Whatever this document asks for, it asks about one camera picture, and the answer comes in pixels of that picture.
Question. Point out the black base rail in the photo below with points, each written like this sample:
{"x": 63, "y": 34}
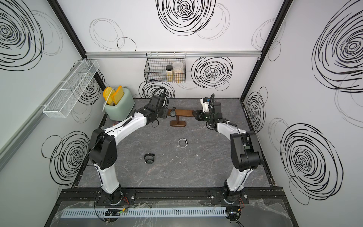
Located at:
{"x": 134, "y": 195}

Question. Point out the black strap watch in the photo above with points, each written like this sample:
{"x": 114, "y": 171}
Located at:
{"x": 173, "y": 112}

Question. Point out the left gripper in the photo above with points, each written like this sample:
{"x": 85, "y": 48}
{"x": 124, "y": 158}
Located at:
{"x": 165, "y": 113}

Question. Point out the white watch band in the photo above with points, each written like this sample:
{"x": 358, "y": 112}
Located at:
{"x": 182, "y": 143}

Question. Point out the mint green toaster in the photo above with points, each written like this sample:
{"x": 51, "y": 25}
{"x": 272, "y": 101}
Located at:
{"x": 122, "y": 110}

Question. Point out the wooden watch stand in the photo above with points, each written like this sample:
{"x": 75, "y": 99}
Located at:
{"x": 180, "y": 113}

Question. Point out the round yellow toast slice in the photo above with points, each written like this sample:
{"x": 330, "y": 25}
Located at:
{"x": 107, "y": 94}

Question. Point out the black lid spice jar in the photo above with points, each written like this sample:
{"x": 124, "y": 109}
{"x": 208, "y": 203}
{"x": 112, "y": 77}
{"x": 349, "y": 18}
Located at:
{"x": 169, "y": 73}

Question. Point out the black wire basket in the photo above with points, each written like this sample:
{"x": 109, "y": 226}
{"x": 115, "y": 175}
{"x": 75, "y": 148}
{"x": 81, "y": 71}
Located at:
{"x": 156, "y": 62}

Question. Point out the grey slotted cable duct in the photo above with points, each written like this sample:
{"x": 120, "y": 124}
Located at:
{"x": 144, "y": 212}

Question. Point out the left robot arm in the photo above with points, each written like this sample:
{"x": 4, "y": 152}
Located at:
{"x": 103, "y": 144}

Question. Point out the clear plastic jar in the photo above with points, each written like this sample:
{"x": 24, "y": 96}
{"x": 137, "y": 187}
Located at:
{"x": 178, "y": 71}

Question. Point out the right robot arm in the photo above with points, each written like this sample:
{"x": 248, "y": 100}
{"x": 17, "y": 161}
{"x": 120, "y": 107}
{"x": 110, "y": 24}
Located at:
{"x": 245, "y": 149}

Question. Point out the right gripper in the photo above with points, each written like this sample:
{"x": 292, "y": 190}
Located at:
{"x": 199, "y": 115}

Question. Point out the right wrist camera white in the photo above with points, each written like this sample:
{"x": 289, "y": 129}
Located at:
{"x": 205, "y": 104}

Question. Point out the white wire shelf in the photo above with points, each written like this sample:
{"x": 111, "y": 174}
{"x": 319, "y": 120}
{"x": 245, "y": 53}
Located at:
{"x": 79, "y": 87}

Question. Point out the black round watch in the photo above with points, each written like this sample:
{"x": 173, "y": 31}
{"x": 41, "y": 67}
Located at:
{"x": 149, "y": 158}

